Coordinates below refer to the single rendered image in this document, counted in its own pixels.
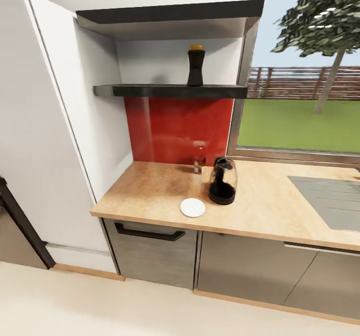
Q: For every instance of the bottle of coffee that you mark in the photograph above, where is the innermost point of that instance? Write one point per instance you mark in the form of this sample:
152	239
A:
195	58

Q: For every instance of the saucer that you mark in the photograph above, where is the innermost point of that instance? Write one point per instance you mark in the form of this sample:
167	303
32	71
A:
192	207

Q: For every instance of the shelf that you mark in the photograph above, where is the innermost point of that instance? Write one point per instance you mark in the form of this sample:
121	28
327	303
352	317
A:
173	90
222	19

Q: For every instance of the water glass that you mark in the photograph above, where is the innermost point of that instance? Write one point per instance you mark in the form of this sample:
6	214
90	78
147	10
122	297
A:
200	164

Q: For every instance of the fridge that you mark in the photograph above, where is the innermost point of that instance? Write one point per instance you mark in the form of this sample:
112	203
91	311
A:
61	146

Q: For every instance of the dishwasher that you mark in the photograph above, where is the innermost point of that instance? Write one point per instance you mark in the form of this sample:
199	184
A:
154	253

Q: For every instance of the electric kettle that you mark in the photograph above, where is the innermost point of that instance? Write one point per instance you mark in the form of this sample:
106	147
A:
223	181

